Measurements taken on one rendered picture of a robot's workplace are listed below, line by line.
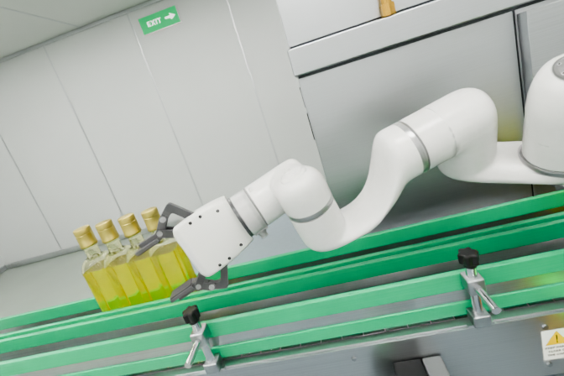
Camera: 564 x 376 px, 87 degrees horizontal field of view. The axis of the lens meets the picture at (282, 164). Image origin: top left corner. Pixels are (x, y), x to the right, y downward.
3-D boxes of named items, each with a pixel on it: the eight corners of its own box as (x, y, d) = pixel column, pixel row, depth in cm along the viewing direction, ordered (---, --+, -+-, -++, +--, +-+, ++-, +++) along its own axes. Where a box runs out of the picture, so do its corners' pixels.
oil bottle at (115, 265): (168, 313, 74) (121, 213, 68) (157, 331, 69) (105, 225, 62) (148, 317, 75) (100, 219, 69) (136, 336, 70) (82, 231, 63)
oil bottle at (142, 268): (189, 309, 73) (143, 207, 67) (180, 327, 68) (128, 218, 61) (169, 313, 74) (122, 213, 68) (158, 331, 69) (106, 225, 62)
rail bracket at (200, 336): (227, 360, 55) (202, 301, 52) (216, 401, 48) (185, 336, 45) (208, 364, 56) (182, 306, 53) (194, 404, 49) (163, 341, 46)
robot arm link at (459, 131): (473, 169, 32) (476, 246, 40) (653, 74, 31) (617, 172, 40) (389, 112, 45) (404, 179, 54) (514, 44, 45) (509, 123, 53)
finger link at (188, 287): (216, 281, 51) (182, 305, 50) (206, 267, 50) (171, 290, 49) (216, 289, 48) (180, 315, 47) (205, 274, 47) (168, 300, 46)
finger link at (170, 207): (212, 227, 49) (185, 248, 49) (184, 191, 48) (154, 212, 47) (212, 229, 48) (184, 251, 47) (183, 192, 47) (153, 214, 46)
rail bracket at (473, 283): (488, 315, 48) (476, 243, 45) (519, 354, 41) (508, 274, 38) (462, 319, 49) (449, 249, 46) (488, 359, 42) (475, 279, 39)
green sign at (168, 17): (181, 22, 345) (175, 4, 341) (181, 22, 344) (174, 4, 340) (144, 36, 353) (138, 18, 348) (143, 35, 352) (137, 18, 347)
